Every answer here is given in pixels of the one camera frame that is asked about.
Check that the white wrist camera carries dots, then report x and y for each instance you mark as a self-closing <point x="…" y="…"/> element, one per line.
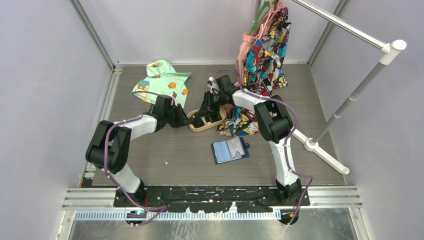
<point x="173" y="95"/>
<point x="213" y="87"/>

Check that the green cartoon child shirt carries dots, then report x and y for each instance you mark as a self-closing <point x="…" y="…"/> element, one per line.
<point x="162" y="79"/>

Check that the colourful comic print garment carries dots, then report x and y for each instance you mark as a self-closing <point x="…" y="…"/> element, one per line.
<point x="263" y="73"/>

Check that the green clothes hanger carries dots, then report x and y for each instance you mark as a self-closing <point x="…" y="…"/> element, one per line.
<point x="263" y="7"/>

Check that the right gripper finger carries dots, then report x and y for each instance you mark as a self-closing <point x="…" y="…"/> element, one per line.
<point x="198" y="118"/>
<point x="212" y="117"/>

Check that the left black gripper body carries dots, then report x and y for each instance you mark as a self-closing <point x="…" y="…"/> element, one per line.
<point x="172" y="116"/>

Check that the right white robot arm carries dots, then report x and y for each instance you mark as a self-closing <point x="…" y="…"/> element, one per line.
<point x="274" y="123"/>

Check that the white credit card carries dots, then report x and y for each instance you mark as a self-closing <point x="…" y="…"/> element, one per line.
<point x="235" y="147"/>

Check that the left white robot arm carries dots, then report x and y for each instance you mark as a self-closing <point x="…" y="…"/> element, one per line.
<point x="109" y="147"/>

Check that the white clothes rack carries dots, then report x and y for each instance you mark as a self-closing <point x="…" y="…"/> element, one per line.
<point x="346" y="59"/>

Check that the beige oval tray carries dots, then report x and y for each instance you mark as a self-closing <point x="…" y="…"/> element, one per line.
<point x="207" y="125"/>

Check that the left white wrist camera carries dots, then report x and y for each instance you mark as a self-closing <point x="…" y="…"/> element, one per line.
<point x="173" y="95"/>

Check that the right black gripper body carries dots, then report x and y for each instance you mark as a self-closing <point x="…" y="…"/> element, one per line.
<point x="213" y="101"/>

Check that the navy blue card holder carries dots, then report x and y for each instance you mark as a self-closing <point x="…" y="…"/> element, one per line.
<point x="221" y="153"/>

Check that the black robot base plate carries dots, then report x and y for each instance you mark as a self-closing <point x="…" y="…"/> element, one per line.
<point x="215" y="199"/>

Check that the pink hanging garment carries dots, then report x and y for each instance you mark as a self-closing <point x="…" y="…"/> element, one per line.
<point x="248" y="41"/>

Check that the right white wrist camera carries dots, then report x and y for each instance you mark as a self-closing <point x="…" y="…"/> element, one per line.
<point x="213" y="87"/>

